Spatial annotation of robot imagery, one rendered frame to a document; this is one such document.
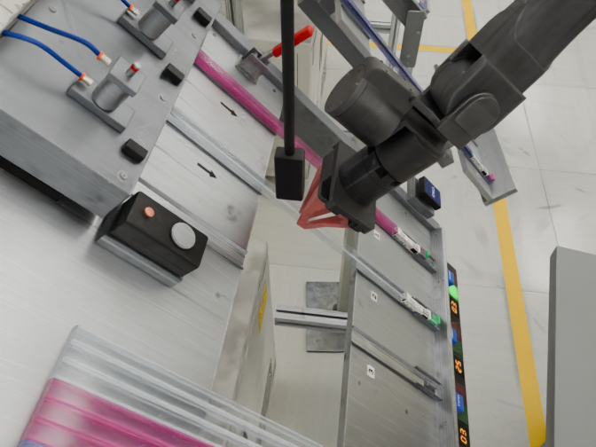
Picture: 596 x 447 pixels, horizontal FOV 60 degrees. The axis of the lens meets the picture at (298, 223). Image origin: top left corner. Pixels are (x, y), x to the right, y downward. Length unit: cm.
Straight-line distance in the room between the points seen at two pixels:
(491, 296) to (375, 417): 120
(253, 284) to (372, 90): 57
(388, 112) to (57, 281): 33
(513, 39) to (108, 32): 36
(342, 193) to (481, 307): 125
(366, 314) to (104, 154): 41
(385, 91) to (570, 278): 72
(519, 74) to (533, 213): 160
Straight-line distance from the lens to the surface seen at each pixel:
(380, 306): 73
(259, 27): 170
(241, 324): 94
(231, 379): 90
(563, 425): 98
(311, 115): 79
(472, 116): 51
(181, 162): 56
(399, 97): 52
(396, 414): 70
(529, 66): 53
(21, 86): 43
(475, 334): 172
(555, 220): 212
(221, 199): 57
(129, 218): 44
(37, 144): 43
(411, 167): 54
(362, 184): 57
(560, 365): 103
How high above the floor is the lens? 143
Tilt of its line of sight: 49 degrees down
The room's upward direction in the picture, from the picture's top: straight up
